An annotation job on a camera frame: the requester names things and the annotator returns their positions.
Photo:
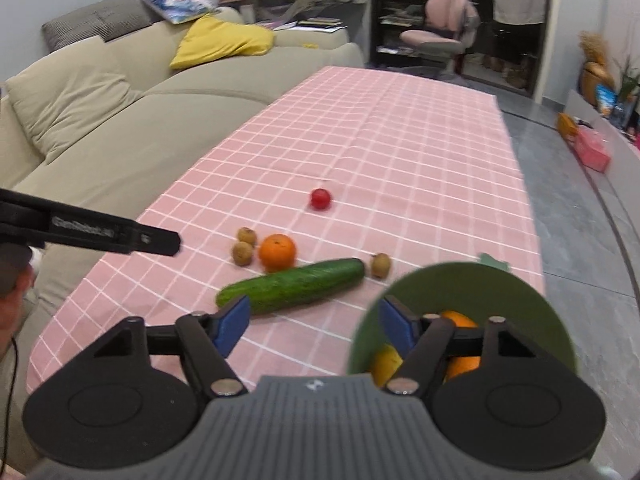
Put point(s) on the golden vase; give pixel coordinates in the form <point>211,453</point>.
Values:
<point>597,77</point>

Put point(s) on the brown longan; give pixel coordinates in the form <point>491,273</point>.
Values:
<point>242,252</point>
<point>246,235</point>
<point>381,264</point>

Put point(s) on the person's left forearm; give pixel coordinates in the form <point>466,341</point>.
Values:
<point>12,305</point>

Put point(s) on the blue printed pillow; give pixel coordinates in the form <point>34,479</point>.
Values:
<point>177,4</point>

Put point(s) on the pink storage box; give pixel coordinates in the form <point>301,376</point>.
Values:
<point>592,152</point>

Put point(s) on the pink checked tablecloth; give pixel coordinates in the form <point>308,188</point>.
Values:
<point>375,160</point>

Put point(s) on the blue snack bag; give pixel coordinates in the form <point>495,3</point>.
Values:
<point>605,100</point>

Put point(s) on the beige sofa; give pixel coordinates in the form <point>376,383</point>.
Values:
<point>150,135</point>

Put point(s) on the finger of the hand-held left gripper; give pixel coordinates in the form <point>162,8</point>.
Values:
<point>160,240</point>

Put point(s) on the pink office chair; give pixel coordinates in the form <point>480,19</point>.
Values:
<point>440,25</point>

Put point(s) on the white tv cabinet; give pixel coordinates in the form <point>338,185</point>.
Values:
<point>622,160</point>

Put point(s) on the yellow green pear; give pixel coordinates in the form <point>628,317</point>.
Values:
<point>385,362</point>

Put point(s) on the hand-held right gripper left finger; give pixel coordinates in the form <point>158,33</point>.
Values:
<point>232,322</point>

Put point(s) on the red cherry tomato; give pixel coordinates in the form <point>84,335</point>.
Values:
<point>320,198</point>

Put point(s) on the beige sofa cushion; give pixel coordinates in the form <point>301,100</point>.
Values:
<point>65,105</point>

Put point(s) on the green cucumber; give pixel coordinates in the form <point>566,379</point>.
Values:
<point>292,285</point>

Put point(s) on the dark notebook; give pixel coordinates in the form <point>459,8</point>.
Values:
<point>320,24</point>

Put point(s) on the black shelf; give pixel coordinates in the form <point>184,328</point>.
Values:
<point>395,10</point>

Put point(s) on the green potted plant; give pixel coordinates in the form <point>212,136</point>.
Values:
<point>630,80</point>

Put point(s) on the green colander bowl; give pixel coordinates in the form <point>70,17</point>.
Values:
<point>450,285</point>

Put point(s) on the dried flowers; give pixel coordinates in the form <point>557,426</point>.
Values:
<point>592,45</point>

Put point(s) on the yellow pillow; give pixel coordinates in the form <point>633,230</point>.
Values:
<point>220,42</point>

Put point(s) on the grey striped cushion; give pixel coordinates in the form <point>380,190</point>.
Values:
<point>95,20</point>

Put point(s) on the orange box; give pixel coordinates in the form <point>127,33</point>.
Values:
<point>567,127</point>

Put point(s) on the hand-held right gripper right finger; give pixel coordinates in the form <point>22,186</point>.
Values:
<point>397,325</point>

